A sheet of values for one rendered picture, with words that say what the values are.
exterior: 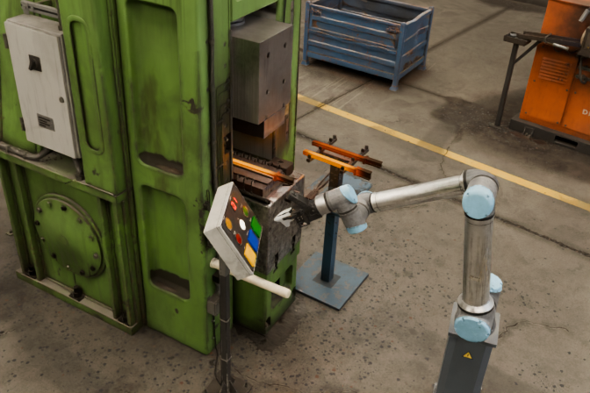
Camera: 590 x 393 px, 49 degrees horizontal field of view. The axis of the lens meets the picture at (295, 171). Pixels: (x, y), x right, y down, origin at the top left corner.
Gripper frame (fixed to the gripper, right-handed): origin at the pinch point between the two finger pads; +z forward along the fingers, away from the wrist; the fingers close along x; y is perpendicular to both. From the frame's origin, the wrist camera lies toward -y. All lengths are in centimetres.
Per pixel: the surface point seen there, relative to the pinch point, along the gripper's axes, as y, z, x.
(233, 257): -5.3, 14.0, -26.8
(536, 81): 152, -151, 319
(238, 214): -12.6, 11.0, -7.1
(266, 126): -26.8, -5.1, 37.4
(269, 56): -57, -23, 39
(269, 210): 11.9, 13.8, 30.1
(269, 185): 5.4, 11.1, 41.9
